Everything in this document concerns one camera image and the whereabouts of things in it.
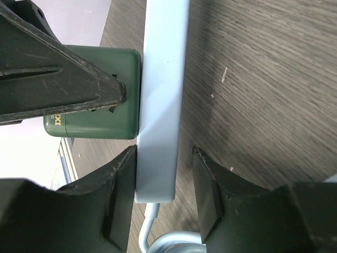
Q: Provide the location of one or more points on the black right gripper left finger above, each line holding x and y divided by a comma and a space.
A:
91, 214

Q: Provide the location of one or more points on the light blue power strip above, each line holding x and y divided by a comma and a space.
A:
164, 48

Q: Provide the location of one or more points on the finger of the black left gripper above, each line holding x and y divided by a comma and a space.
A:
40, 76

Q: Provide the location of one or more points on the dark green box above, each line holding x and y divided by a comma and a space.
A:
117, 122

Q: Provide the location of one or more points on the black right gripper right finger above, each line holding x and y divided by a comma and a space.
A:
236, 215

